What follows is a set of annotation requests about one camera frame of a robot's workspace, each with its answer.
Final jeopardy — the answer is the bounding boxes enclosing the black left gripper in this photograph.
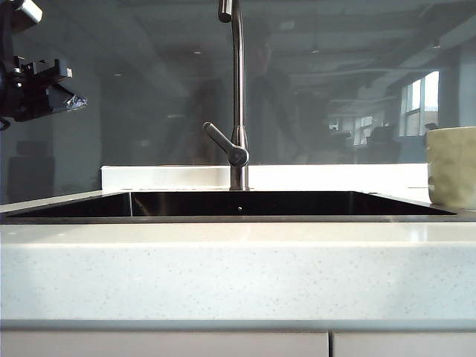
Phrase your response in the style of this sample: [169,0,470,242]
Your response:
[0,54,89,122]

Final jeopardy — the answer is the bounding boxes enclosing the grey faucet lever handle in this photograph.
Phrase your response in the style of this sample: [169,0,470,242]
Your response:
[202,121,250,167]

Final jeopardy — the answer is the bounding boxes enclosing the pale green ceramic mug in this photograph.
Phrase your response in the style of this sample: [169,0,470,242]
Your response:
[424,126,476,208]

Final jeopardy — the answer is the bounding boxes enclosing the stainless steel gooseneck faucet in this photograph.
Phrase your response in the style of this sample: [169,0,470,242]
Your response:
[217,0,251,191]

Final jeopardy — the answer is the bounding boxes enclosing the black rectangular sink basin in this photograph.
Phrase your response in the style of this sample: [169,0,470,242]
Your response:
[0,190,458,224]

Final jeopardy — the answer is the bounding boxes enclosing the white stone backsplash ledge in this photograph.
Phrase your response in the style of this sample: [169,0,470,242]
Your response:
[100,163,429,192]

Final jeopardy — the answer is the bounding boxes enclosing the wide beige cabinet door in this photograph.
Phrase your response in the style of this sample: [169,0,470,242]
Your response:
[0,331,330,357]

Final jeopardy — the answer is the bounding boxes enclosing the narrow beige cabinet door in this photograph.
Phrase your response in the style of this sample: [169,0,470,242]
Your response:
[332,331,476,357]

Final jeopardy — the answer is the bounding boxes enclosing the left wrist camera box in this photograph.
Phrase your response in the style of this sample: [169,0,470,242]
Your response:
[0,0,44,35]

